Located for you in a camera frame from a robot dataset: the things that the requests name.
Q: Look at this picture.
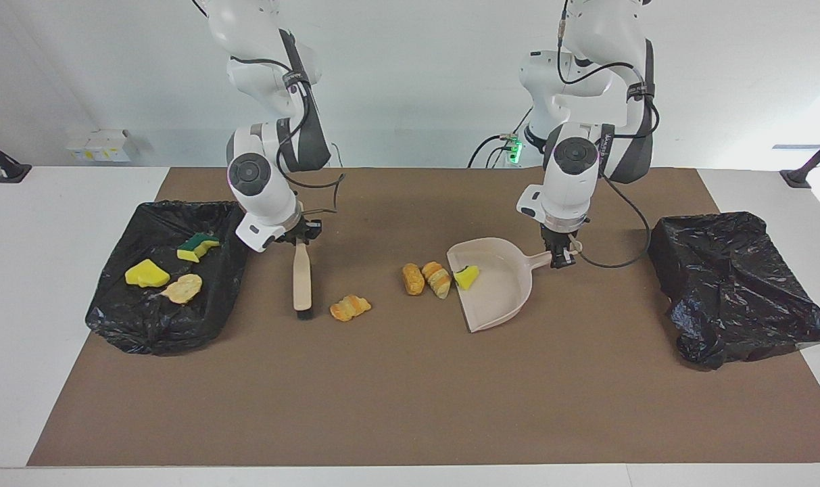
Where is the beige handled hand brush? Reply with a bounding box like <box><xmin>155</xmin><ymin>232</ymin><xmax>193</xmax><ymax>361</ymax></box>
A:
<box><xmin>293</xmin><ymin>241</ymin><xmax>314</xmax><ymax>321</ymax></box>

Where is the beige plastic dustpan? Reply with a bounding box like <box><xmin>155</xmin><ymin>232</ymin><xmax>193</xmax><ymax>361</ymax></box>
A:
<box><xmin>447</xmin><ymin>237</ymin><xmax>583</xmax><ymax>333</ymax></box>

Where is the orange striped sponge chunk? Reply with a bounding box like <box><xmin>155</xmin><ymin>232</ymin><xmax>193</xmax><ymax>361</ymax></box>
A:
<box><xmin>329</xmin><ymin>294</ymin><xmax>372</xmax><ymax>323</ymax></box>

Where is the yellow green-backed sponge piece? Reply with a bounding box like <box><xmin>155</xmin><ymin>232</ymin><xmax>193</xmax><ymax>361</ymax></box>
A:
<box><xmin>176</xmin><ymin>232</ymin><xmax>222</xmax><ymax>264</ymax></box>

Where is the tan sponge chunk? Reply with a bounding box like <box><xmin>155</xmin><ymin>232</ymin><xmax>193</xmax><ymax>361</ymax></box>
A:
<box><xmin>421</xmin><ymin>261</ymin><xmax>453</xmax><ymax>300</ymax></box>
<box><xmin>160</xmin><ymin>273</ymin><xmax>203</xmax><ymax>305</ymax></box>

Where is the black bag-lined trash bin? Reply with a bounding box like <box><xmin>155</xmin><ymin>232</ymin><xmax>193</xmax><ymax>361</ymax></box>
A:
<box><xmin>646</xmin><ymin>211</ymin><xmax>820</xmax><ymax>371</ymax></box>
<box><xmin>85</xmin><ymin>200</ymin><xmax>255</xmax><ymax>356</ymax></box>

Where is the brown table mat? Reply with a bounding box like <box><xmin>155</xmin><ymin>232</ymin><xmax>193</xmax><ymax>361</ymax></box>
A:
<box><xmin>27</xmin><ymin>167</ymin><xmax>820</xmax><ymax>467</ymax></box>

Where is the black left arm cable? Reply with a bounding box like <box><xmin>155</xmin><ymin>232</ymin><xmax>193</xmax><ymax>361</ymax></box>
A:
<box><xmin>557</xmin><ymin>0</ymin><xmax>660</xmax><ymax>270</ymax></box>

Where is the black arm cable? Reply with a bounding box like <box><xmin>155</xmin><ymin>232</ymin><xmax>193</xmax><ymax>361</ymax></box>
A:
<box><xmin>557</xmin><ymin>0</ymin><xmax>660</xmax><ymax>270</ymax></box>
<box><xmin>228</xmin><ymin>54</ymin><xmax>347</xmax><ymax>216</ymax></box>

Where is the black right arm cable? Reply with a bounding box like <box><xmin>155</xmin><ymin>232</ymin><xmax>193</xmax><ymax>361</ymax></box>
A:
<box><xmin>228</xmin><ymin>54</ymin><xmax>347</xmax><ymax>216</ymax></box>

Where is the black left base cable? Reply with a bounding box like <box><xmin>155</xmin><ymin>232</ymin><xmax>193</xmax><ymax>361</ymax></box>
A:
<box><xmin>468</xmin><ymin>134</ymin><xmax>518</xmax><ymax>168</ymax></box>

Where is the black camera stand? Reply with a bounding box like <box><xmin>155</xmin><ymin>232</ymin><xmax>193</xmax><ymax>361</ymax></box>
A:
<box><xmin>0</xmin><ymin>130</ymin><xmax>32</xmax><ymax>184</ymax></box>
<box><xmin>779</xmin><ymin>131</ymin><xmax>820</xmax><ymax>189</ymax></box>

